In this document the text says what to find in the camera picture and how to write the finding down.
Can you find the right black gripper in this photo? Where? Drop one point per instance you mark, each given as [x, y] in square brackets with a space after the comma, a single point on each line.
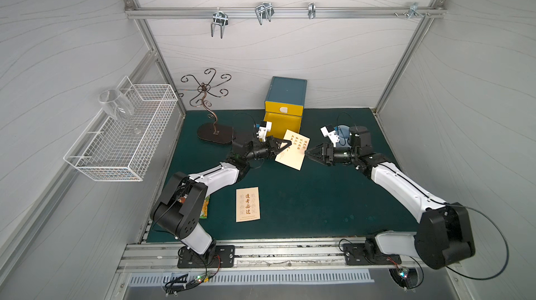
[327, 153]

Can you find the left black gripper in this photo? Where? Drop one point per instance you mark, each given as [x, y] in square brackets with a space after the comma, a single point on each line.
[267, 148]

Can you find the teal drawer cabinet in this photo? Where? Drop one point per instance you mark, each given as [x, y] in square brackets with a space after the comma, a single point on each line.
[290, 91]

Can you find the beige postcard with calligraphy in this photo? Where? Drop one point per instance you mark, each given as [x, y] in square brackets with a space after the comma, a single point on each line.
[247, 204]

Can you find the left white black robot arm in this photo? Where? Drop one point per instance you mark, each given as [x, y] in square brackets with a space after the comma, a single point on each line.
[177, 210]

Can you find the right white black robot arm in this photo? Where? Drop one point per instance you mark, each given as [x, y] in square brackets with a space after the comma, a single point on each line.
[444, 235]

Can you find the light blue mug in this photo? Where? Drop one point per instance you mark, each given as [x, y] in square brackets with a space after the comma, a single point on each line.
[343, 131]

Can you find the green mat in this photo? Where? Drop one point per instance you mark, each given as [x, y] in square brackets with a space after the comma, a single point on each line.
[317, 201]

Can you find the brown metal jewelry stand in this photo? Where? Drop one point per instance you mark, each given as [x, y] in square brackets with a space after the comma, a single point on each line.
[213, 131]

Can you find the green red snack packet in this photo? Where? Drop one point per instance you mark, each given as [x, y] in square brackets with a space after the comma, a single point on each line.
[204, 210]

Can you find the small metal clip hook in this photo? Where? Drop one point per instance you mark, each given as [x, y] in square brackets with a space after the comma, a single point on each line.
[311, 10]

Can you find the metal double hook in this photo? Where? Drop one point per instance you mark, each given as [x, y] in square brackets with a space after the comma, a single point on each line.
[219, 21]

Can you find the right controller board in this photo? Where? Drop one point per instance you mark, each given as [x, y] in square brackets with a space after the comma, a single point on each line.
[405, 277]

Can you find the white vent strip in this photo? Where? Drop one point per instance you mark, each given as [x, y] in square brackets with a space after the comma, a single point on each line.
[265, 277]

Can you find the clear glass cup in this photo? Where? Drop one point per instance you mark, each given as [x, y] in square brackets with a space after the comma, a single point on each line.
[117, 106]

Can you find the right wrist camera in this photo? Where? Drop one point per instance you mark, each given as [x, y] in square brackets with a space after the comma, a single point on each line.
[331, 133]

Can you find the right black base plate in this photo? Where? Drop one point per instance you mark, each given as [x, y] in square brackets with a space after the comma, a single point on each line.
[356, 254]

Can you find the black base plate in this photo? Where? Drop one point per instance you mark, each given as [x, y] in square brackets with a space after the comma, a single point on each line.
[356, 254]
[222, 256]

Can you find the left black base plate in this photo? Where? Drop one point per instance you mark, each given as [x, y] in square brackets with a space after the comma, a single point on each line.
[222, 256]

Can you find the metal wire hook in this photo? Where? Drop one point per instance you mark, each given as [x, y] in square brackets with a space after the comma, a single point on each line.
[264, 12]

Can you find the white wire basket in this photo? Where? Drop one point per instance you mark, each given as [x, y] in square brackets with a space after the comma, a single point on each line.
[109, 150]

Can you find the metal bracket hook right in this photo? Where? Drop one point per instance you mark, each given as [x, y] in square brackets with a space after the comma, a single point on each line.
[413, 12]

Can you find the aluminium front rail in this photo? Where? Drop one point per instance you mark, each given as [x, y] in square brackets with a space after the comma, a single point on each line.
[249, 254]

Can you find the aluminium crossbar rail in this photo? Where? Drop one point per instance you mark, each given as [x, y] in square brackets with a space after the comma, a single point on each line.
[297, 13]

